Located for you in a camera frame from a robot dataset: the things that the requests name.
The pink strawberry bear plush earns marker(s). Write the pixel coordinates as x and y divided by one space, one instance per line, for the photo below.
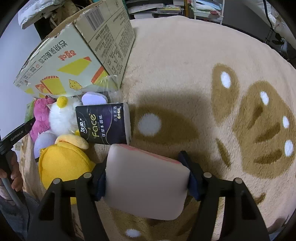
41 114

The white fluffy chick plush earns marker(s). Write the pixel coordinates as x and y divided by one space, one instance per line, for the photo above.
62 115

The yellow duck plush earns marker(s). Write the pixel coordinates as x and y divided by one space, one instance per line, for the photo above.
65 159

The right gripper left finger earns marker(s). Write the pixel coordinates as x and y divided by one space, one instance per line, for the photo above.
53 219

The cardboard box yellow print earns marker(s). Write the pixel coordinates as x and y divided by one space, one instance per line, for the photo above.
91 47

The black face tissue pack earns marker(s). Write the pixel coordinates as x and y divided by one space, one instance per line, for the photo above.
104 124

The person left hand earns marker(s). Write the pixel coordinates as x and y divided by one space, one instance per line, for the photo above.
16 176

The white-haired blindfold doll plush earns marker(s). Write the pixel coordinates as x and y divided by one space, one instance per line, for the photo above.
48 138

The pink toast plush cushion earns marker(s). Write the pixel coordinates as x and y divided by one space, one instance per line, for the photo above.
145 184

